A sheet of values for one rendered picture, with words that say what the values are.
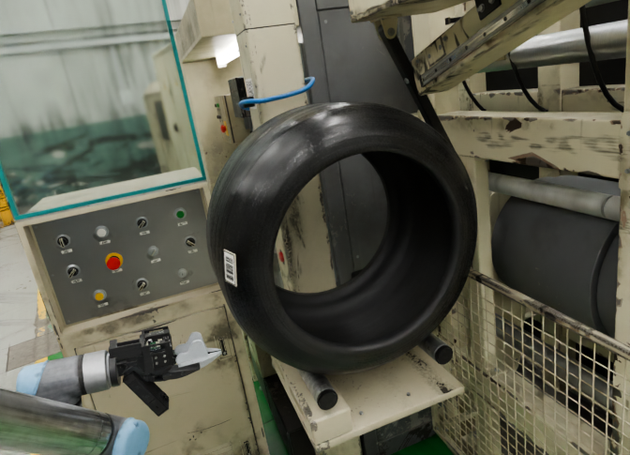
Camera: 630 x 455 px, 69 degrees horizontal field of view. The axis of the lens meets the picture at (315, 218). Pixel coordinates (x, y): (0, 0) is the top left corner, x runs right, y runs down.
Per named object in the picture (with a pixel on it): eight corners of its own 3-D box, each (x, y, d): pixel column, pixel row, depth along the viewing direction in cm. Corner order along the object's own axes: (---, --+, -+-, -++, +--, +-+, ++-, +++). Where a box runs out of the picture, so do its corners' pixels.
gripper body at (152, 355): (173, 341, 88) (105, 355, 84) (178, 380, 90) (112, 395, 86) (171, 324, 95) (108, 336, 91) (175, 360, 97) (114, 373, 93)
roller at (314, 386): (271, 323, 123) (286, 314, 124) (277, 336, 124) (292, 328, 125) (315, 398, 91) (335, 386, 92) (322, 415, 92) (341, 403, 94)
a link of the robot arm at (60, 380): (29, 401, 88) (22, 358, 87) (92, 387, 92) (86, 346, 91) (18, 421, 81) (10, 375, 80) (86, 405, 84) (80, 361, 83)
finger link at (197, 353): (221, 338, 92) (173, 347, 89) (224, 364, 93) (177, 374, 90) (219, 331, 95) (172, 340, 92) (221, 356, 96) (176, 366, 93)
